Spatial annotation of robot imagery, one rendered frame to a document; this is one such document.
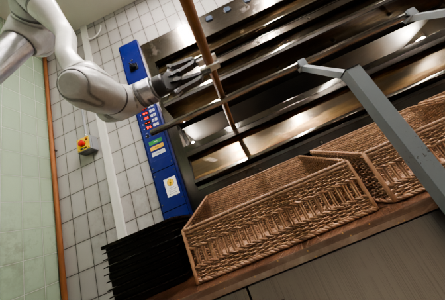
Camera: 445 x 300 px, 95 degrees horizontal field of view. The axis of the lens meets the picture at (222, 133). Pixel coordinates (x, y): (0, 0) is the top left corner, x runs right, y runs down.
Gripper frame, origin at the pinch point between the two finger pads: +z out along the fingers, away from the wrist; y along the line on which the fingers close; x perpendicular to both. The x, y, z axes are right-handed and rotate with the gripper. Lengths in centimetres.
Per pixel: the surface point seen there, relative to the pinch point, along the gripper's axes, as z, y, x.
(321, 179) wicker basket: 16, 48, -9
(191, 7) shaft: 1.0, 1.6, 22.6
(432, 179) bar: 34, 57, 3
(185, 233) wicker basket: -28, 47, -8
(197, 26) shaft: 0.7, 1.6, 17.0
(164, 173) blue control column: -48, 12, -56
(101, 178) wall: -90, -3, -59
